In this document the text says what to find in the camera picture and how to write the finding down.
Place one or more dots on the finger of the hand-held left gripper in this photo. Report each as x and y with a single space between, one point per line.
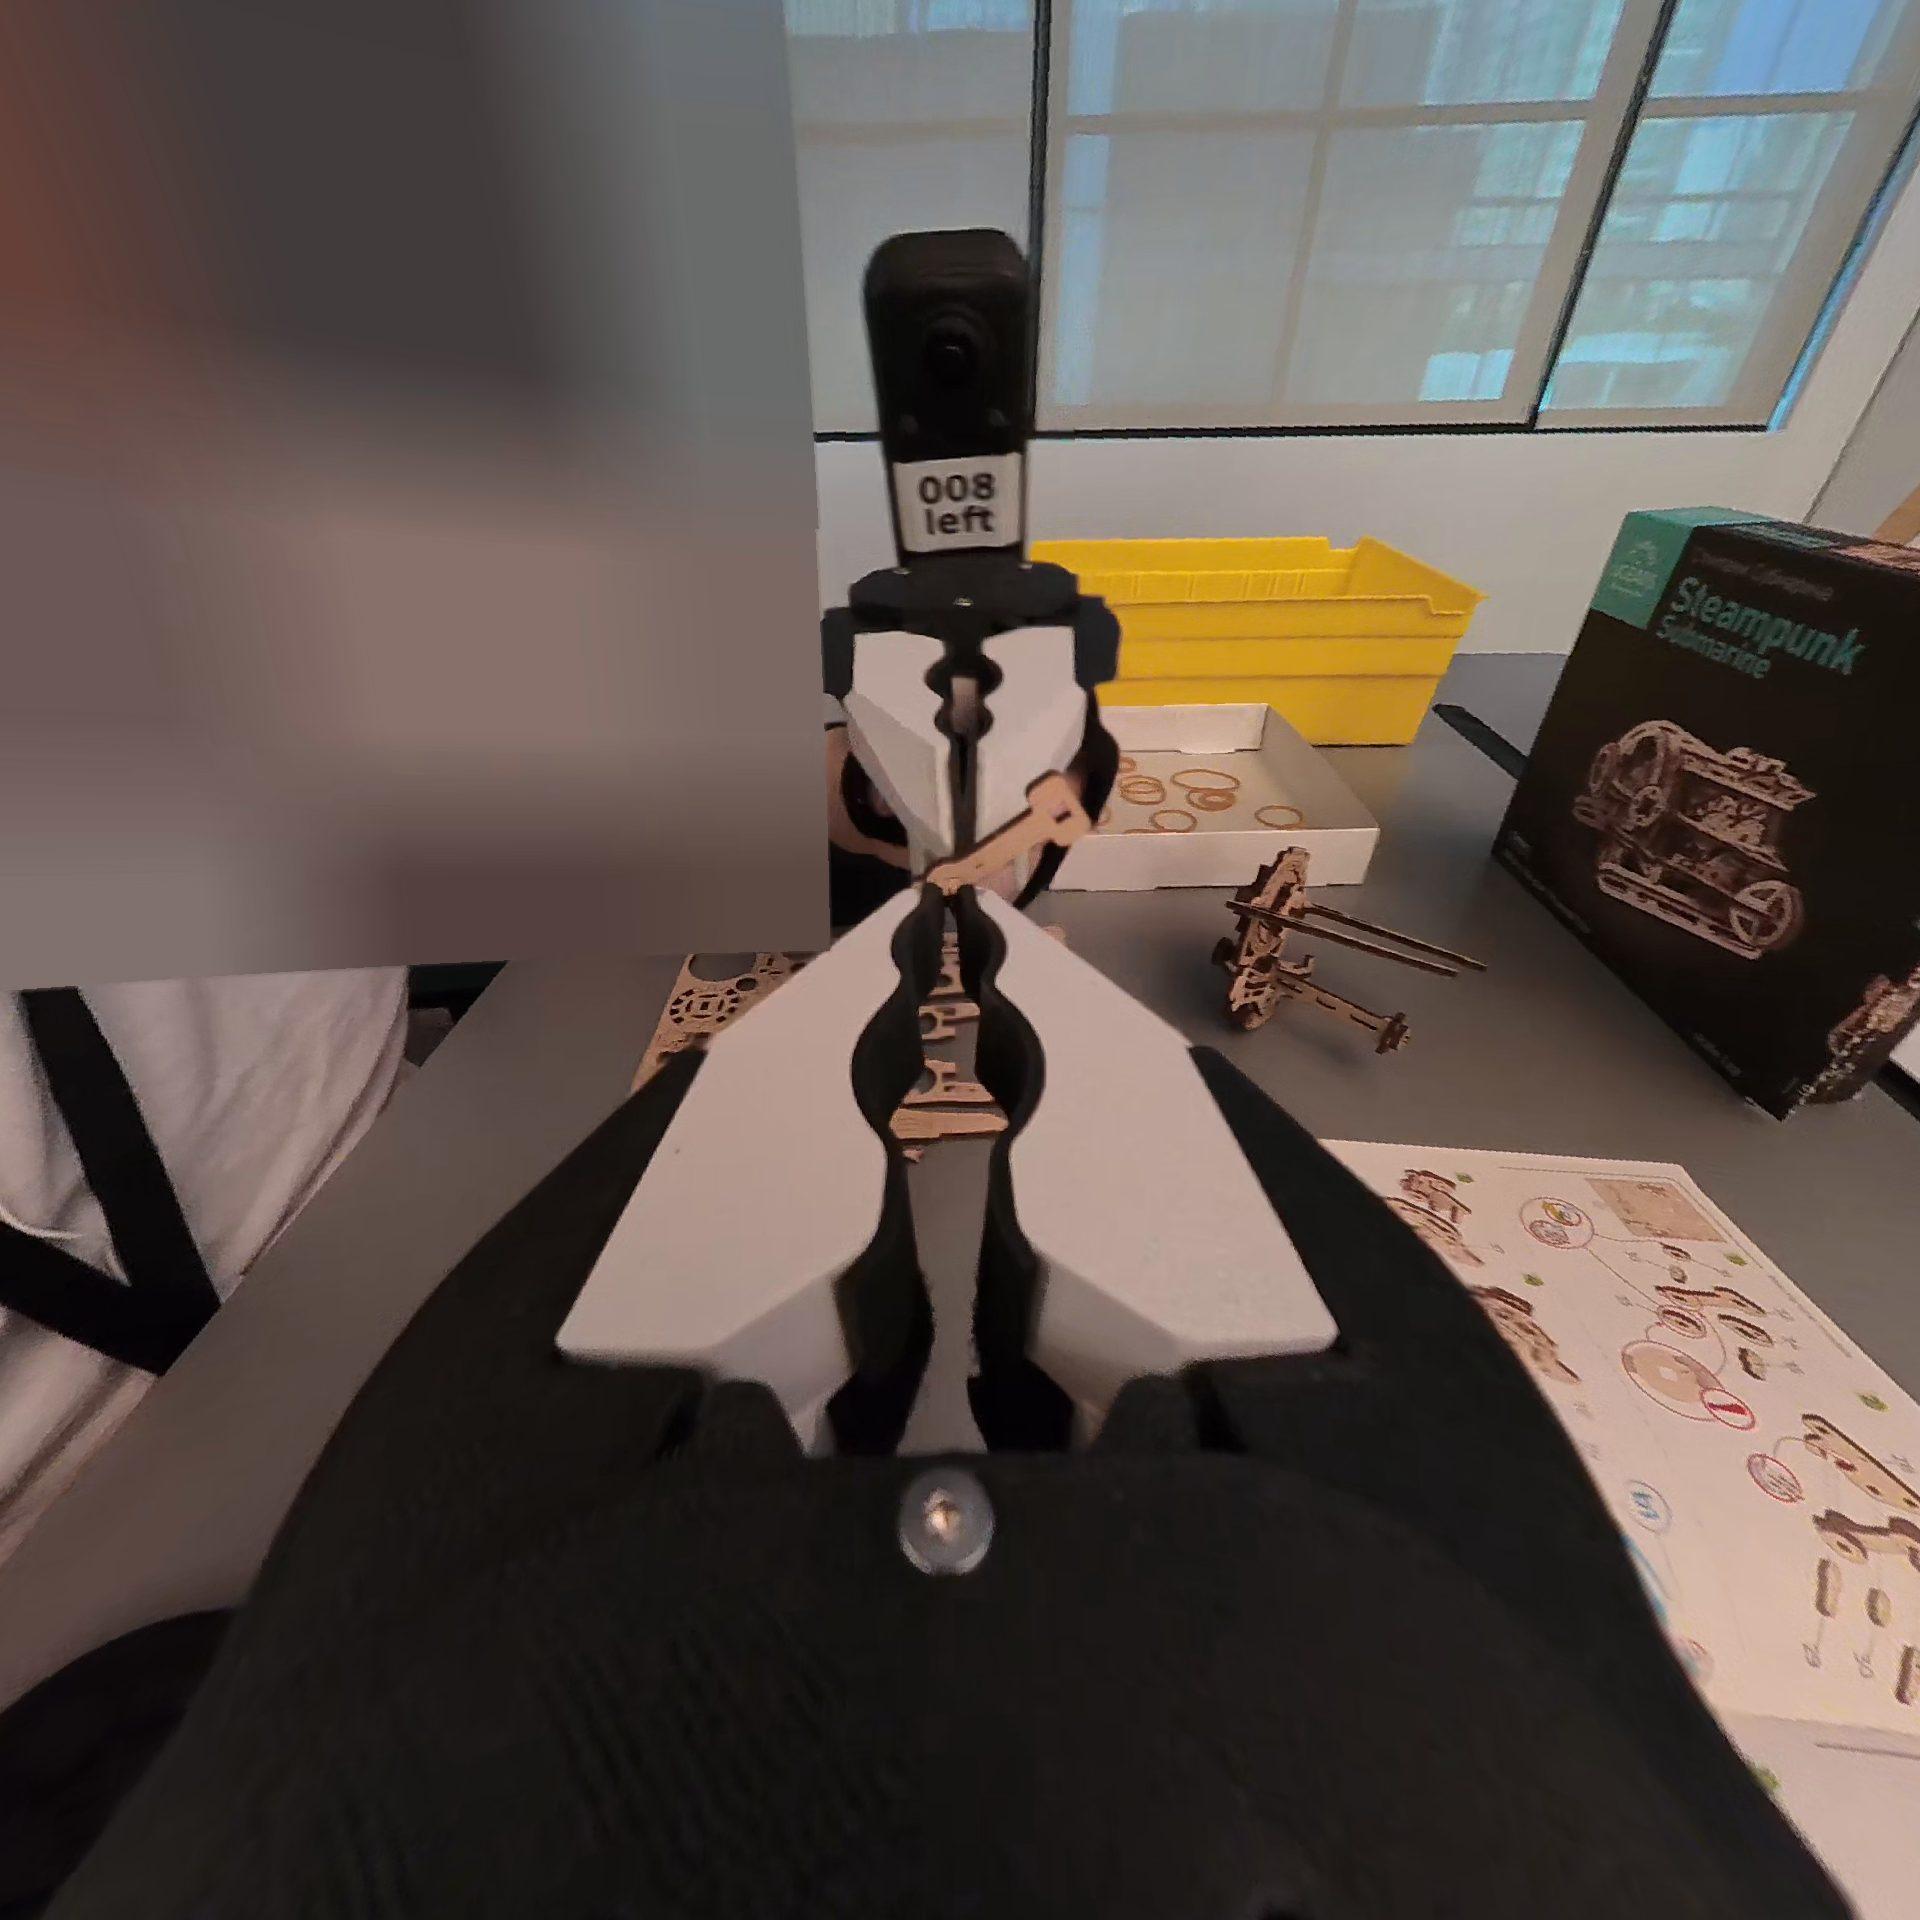
902 734
1037 721

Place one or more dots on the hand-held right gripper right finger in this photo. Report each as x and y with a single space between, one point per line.
1155 1201

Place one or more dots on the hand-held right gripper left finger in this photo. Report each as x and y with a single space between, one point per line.
751 1201

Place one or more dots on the wooden key-shaped part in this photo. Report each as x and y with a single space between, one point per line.
1037 818

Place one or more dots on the laser-cut wooden parts sheet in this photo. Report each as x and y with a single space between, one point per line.
721 1003

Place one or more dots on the partly built wooden model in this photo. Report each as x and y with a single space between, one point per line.
1267 961

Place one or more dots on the dark model kit box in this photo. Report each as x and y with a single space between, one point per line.
1695 810

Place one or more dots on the person's left hand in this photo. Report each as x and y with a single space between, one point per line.
863 818

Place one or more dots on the pile of rubber bands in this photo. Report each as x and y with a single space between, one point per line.
1202 779

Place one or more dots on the yellow plastic bin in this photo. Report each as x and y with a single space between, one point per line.
1277 662

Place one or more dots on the white cardboard tray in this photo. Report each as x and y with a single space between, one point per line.
1290 863

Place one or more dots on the grid window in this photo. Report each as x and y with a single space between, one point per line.
1202 225

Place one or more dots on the illustrated instruction booklet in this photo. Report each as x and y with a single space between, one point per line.
1621 1350

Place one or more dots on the person's black trousers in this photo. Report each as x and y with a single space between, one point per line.
90 1769

